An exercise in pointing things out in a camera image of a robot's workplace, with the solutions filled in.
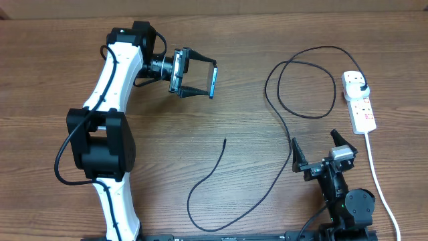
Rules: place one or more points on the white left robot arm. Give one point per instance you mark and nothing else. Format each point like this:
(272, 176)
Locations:
(99, 134)

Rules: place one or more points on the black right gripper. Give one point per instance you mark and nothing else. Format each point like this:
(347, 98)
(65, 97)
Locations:
(312, 169)

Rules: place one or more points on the blue smartphone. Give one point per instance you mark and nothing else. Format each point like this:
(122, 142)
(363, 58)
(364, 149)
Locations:
(211, 80)

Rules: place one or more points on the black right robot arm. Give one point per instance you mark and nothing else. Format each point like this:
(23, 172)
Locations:
(347, 214)

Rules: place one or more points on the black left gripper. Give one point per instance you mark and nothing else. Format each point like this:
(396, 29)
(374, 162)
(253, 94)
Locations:
(177, 71)

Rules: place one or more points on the white charger adapter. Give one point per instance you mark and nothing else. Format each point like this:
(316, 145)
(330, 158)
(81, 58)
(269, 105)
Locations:
(353, 91)

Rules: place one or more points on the white power strip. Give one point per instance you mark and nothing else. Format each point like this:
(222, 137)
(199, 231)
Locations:
(360, 110)

